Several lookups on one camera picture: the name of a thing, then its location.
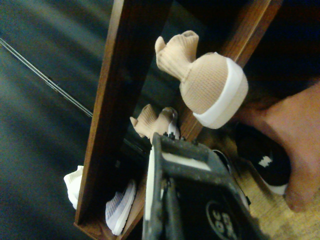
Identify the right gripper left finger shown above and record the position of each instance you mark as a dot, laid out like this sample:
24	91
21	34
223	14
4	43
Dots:
153	200

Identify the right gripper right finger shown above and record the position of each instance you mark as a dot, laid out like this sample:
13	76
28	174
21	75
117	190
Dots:
185	150

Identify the beige shoe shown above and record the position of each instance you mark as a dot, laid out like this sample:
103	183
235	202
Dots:
152	122
212	87

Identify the black shoe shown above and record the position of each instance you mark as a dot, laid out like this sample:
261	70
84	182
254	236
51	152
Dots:
232	175
267	160

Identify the person's hand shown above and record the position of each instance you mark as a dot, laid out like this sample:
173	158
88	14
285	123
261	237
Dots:
300	140

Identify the pale lilac shoe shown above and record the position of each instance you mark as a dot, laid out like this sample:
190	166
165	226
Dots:
120	210

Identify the white shoe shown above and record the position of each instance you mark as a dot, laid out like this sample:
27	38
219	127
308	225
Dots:
73	186

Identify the brown shoe rack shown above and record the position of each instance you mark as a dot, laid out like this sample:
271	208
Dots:
120	100

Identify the curtain stand pole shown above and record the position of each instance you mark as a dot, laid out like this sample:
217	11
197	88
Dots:
47	82

